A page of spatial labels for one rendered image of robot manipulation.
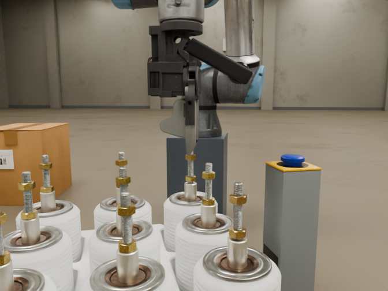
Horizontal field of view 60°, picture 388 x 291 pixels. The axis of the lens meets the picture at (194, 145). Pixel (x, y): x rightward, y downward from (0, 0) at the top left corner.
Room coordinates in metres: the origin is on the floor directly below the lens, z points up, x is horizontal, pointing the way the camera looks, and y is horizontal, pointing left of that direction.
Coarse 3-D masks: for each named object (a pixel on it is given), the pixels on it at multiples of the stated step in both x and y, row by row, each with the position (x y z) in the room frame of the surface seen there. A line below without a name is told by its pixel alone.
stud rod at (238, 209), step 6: (234, 186) 0.35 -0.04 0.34; (240, 186) 0.34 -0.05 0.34; (234, 192) 0.35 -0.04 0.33; (240, 192) 0.34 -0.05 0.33; (234, 204) 0.35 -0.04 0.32; (234, 210) 0.35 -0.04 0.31; (240, 210) 0.34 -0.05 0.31; (234, 216) 0.35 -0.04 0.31; (240, 216) 0.34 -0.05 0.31; (234, 222) 0.35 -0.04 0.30; (240, 222) 0.35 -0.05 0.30; (234, 228) 0.35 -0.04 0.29; (240, 228) 0.34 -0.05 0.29
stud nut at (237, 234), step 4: (232, 228) 0.35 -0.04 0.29; (244, 228) 0.35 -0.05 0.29; (232, 232) 0.34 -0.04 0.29; (236, 232) 0.34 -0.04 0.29; (240, 232) 0.34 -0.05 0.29; (244, 232) 0.34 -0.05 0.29; (232, 236) 0.34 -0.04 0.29; (236, 236) 0.34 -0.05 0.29; (240, 236) 0.34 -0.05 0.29; (244, 236) 0.34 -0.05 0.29
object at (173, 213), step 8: (168, 200) 0.57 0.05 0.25; (168, 208) 0.55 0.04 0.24; (176, 208) 0.54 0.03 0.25; (184, 208) 0.54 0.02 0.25; (192, 208) 0.54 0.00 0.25; (200, 208) 0.54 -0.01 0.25; (216, 208) 0.56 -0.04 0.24; (168, 216) 0.55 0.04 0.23; (176, 216) 0.54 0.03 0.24; (184, 216) 0.53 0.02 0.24; (168, 224) 0.55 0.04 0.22; (176, 224) 0.54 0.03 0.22; (168, 232) 0.55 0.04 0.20; (168, 240) 0.55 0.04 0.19; (168, 248) 0.55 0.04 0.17
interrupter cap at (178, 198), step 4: (180, 192) 0.61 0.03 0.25; (200, 192) 0.61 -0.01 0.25; (172, 196) 0.58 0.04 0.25; (176, 196) 0.58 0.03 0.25; (180, 196) 0.59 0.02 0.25; (200, 196) 0.59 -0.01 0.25; (204, 196) 0.58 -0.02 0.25; (172, 200) 0.56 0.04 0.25; (176, 200) 0.56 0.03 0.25; (180, 200) 0.56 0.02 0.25; (184, 200) 0.57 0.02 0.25; (196, 200) 0.57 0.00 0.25; (200, 200) 0.56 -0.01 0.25; (180, 204) 0.54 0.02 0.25; (184, 204) 0.54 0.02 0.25; (188, 204) 0.54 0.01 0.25; (192, 204) 0.54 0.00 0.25; (196, 204) 0.54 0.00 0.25; (200, 204) 0.54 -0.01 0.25
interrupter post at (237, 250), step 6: (228, 240) 0.34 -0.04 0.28; (234, 240) 0.34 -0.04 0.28; (240, 240) 0.34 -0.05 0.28; (246, 240) 0.34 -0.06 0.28; (228, 246) 0.34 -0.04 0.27; (234, 246) 0.34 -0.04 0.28; (240, 246) 0.34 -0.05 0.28; (246, 246) 0.34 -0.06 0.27; (228, 252) 0.34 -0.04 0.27; (234, 252) 0.34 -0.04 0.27; (240, 252) 0.34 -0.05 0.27; (246, 252) 0.34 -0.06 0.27; (228, 258) 0.34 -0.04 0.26; (234, 258) 0.34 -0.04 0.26; (240, 258) 0.34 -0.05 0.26; (246, 258) 0.34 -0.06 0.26; (228, 264) 0.34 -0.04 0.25; (234, 264) 0.34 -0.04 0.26; (240, 264) 0.34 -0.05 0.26; (246, 264) 0.34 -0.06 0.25
